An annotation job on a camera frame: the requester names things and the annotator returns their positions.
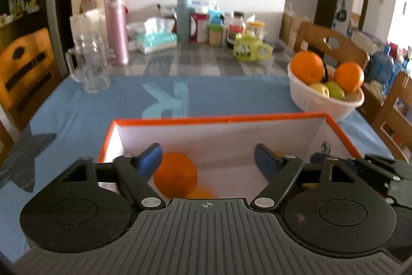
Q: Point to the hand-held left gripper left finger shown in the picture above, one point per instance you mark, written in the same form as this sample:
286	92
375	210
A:
149	160

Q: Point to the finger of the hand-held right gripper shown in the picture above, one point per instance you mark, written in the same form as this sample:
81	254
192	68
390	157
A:
318	157

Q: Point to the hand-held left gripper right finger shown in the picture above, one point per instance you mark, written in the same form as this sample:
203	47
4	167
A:
265	160

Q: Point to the large orange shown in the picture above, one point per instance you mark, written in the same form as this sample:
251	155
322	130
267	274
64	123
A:
349	77
307	67
177	175

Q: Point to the white bowl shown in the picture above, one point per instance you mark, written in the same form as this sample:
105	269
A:
318	107

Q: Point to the orange cardboard box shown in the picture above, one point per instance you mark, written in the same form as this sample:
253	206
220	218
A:
219	139

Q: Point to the small orange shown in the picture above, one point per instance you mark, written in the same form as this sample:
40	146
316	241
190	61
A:
202	194

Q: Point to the wooden chair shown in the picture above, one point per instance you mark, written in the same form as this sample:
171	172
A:
334	43
394	114
25	68

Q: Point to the yellow apple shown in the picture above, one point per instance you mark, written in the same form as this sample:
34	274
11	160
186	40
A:
319	90

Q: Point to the green apple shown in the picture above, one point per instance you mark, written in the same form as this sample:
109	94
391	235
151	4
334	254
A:
335	90

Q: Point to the blue printed tablecloth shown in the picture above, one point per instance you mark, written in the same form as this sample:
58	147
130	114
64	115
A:
96	114

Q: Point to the clear glass mug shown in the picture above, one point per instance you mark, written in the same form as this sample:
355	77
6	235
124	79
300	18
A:
91	68

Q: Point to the green panda mug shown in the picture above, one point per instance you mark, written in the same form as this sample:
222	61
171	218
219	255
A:
247	48

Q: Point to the green tissue pack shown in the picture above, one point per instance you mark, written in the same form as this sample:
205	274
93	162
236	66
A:
156	42

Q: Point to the pink thermos bottle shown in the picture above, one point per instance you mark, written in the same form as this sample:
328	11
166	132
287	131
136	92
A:
116	33

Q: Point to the dark glass jar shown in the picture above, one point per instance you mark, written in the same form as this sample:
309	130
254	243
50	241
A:
235	31

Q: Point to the white jar with yellow lid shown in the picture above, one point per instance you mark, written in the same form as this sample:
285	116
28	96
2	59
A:
256	28

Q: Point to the toothpick jar with green lid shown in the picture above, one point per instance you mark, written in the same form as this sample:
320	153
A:
215	36

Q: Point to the brown paper bag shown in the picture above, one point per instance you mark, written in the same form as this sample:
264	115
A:
291	23

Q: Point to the red and white container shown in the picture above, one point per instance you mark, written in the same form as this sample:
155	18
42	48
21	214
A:
200	28

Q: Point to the grey bottle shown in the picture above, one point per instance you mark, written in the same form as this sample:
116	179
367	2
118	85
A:
184	20

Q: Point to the white tote bag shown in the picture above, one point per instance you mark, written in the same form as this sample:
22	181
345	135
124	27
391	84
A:
87	4

